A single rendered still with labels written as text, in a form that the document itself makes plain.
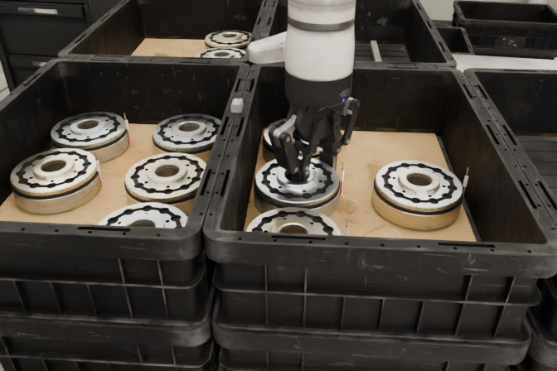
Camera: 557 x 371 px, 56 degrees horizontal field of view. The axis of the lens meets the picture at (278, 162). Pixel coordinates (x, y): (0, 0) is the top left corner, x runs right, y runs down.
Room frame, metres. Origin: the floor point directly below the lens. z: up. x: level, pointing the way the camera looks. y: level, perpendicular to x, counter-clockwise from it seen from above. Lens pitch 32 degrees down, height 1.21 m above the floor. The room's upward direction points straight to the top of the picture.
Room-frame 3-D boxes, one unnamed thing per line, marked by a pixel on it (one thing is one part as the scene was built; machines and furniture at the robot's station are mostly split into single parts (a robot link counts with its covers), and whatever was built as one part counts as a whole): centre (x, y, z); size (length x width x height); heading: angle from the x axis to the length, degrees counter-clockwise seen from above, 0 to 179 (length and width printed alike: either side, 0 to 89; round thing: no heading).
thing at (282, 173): (0.52, -0.02, 0.86); 0.05 x 0.05 x 0.01
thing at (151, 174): (0.53, 0.14, 0.86); 0.05 x 0.05 x 0.01
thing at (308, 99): (0.55, -0.04, 0.95); 0.08 x 0.08 x 0.09
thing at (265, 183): (0.52, -0.02, 0.86); 0.10 x 0.10 x 0.01
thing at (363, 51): (0.92, -0.12, 0.87); 0.40 x 0.30 x 0.11; 176
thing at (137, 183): (0.53, 0.14, 0.86); 0.10 x 0.10 x 0.01
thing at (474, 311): (0.52, -0.10, 0.87); 0.40 x 0.30 x 0.11; 176
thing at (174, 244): (0.54, 0.20, 0.92); 0.40 x 0.30 x 0.02; 176
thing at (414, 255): (0.52, -0.10, 0.92); 0.40 x 0.30 x 0.02; 176
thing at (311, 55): (0.56, -0.03, 1.02); 0.11 x 0.09 x 0.06; 44
